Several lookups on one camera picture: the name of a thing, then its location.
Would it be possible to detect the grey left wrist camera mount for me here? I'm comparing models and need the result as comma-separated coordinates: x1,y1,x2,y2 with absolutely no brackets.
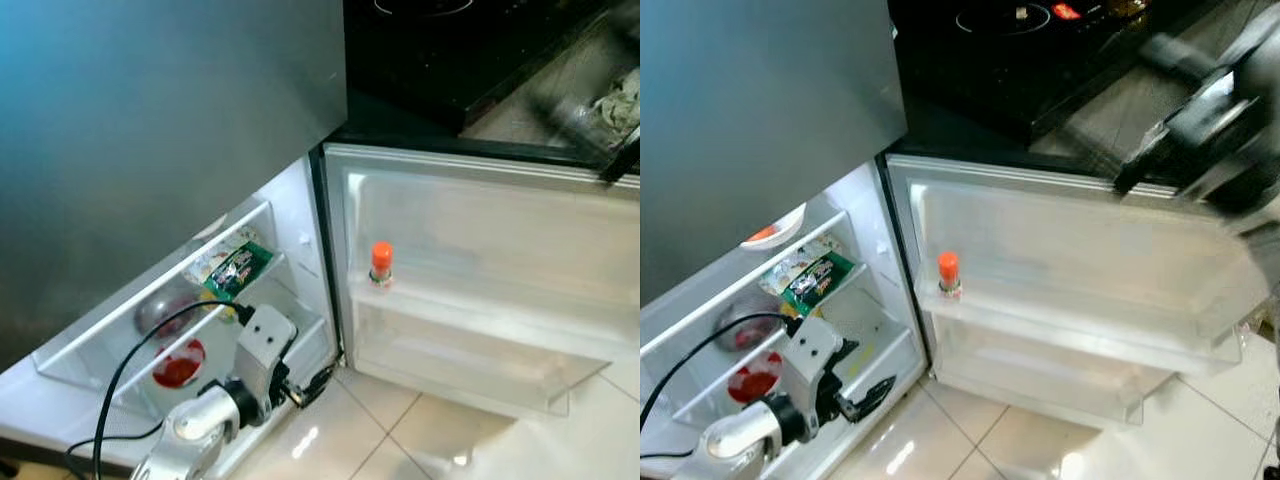
785,315,846,411
232,303,299,401

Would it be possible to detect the grey fridge door with shelves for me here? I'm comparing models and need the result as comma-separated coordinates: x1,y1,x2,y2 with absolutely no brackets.
320,143,641,421
878,152,1280,433

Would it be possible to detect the white plate with orange food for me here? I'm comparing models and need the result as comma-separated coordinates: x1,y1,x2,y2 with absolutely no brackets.
740,203,809,253
188,213,229,243

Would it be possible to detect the silver snack packet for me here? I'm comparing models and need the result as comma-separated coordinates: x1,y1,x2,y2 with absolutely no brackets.
758,240,841,296
183,232,259,289

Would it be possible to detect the green snack packet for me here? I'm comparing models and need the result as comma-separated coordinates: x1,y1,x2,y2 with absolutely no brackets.
778,250,863,319
203,240,275,303

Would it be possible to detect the grey freezer door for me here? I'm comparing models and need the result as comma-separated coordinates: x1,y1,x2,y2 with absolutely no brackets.
640,0,909,311
0,0,349,373

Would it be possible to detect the orange-capped bottle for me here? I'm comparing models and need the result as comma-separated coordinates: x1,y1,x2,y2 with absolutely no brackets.
937,251,962,301
369,241,395,291

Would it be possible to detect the glass shelf white trim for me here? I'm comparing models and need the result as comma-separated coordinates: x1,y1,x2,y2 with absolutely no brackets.
30,198,279,393
640,210,851,353
670,262,881,429
105,250,306,421

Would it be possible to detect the clear door shelf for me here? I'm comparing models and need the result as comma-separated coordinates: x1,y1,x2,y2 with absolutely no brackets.
350,300,613,419
346,262,641,369
913,280,1273,379
925,315,1179,431

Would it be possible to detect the grey crumpled plastic bag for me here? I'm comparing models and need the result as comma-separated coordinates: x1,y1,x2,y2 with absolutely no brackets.
588,66,641,135

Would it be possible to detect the black induction cooktop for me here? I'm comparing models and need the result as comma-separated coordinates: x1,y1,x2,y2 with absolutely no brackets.
888,0,1246,146
343,0,613,133

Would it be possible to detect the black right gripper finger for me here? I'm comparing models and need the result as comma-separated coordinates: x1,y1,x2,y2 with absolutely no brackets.
1113,138,1181,198
597,138,641,188

